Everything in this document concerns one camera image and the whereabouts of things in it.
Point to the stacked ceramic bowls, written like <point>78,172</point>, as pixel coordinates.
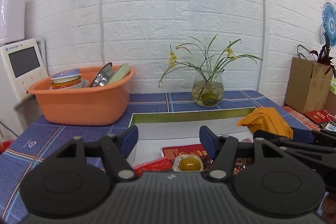
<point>70,79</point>

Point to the yellow jelly cup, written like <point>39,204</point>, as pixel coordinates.
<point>187,163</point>

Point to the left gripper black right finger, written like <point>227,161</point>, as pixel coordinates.
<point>222,150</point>

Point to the white water purifier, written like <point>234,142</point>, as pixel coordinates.
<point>12,21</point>

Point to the orange yellow snack bag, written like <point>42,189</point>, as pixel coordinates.
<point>266,119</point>

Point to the blue plaid tablecloth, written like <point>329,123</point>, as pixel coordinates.
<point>42,138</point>

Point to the green cardboard box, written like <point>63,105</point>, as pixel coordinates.
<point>158,130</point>

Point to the red booklet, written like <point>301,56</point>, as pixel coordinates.
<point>320,116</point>

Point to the red snack packet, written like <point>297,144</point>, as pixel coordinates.
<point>165,163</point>

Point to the orange plastic basin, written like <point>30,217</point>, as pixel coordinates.
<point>87,106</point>

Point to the red plaid cloth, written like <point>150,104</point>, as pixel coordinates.
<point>302,118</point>

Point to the brown wrapped snack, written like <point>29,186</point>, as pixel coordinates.
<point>241,163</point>

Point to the white appliance with screen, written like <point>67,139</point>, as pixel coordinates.
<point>23,64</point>

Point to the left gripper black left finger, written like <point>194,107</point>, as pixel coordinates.
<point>115,150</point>

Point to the person's right hand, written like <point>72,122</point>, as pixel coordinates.
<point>329,209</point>

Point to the brown paper bag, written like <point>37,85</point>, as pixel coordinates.
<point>310,80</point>

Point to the green plate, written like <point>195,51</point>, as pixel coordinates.
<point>119,74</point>

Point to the steel bowl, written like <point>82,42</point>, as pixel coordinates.
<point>103,76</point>

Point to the glass vase with flowers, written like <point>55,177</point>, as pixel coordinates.
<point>208,64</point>

